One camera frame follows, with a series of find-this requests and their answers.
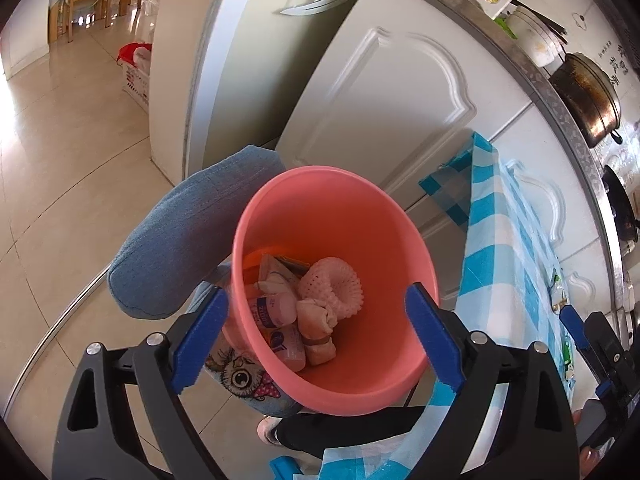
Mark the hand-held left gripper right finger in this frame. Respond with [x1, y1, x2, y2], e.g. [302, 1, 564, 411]
[405, 282, 578, 480]

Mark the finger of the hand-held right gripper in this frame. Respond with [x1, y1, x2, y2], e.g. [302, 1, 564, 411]
[559, 304, 595, 367]

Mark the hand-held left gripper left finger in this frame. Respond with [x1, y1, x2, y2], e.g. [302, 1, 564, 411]
[52, 285, 230, 480]

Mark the pink plastic bucket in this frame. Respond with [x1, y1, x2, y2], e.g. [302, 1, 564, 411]
[222, 165, 441, 416]

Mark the white plastic bottle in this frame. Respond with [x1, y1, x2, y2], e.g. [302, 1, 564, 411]
[248, 294, 297, 331]

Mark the pink plastic bottle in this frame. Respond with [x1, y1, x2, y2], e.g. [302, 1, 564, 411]
[267, 326, 307, 372]

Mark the beige paper packet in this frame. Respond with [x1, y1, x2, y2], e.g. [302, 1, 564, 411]
[259, 254, 311, 281]

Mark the white foam fruit net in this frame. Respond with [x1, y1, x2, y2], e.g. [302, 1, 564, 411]
[298, 256, 363, 320]

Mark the person's right hand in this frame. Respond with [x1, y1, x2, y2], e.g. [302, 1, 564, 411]
[572, 408, 600, 468]

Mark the green and white packet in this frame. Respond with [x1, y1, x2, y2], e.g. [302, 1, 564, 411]
[549, 272, 568, 313]

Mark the blue denim cushion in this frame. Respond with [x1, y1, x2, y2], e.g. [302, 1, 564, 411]
[107, 145, 288, 321]

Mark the person's pink shoe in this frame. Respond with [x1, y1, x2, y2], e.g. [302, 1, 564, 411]
[256, 417, 282, 447]

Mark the blue checkered tablecloth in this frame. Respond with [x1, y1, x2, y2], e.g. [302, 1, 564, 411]
[320, 132, 576, 480]

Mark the person's leg in black pants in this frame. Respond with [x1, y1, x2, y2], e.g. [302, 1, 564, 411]
[275, 404, 426, 461]

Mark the black frying pan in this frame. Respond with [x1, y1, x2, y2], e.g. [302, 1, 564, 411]
[600, 164, 636, 256]

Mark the white kitchen cabinet door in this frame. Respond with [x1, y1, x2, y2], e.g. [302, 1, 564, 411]
[400, 105, 616, 311]
[277, 0, 533, 211]

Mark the dark metal wok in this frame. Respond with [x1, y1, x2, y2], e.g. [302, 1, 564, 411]
[549, 51, 625, 148]

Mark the white basket red cloth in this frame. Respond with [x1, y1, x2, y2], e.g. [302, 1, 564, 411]
[117, 42, 153, 108]

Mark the white ceramic bowl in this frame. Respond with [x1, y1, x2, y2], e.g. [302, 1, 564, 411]
[507, 7, 563, 67]

